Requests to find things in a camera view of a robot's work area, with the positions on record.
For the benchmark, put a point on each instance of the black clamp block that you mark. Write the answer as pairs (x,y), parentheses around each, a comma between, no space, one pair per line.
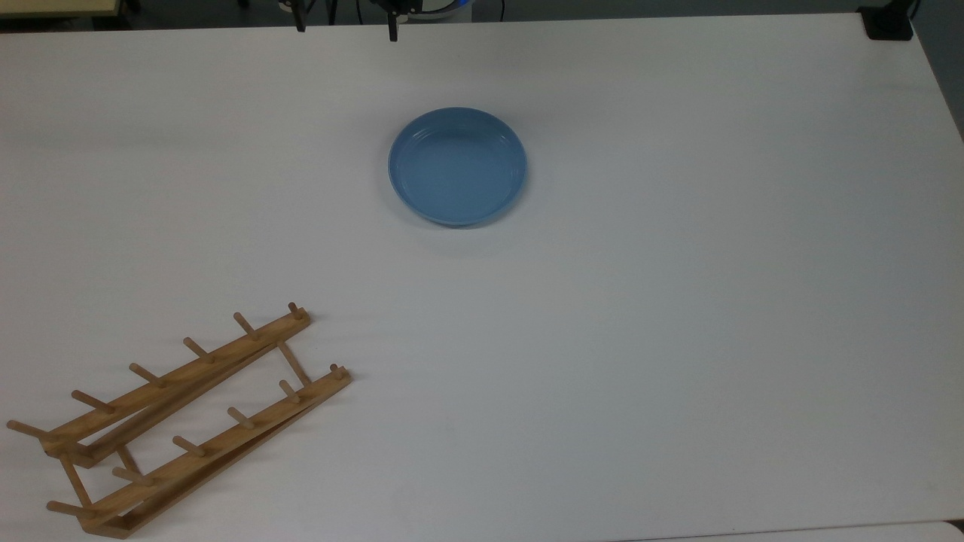
(887,22)

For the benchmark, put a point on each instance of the light wooden table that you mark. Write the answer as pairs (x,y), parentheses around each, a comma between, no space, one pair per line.
(56,7)

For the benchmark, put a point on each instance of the blue round plate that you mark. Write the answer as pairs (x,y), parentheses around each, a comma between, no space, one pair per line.
(457,169)

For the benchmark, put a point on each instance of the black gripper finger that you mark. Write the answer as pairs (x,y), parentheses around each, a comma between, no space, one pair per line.
(392,27)
(300,18)

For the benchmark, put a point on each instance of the wooden plate rack with pegs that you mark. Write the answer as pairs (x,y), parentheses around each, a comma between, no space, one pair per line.
(184,410)

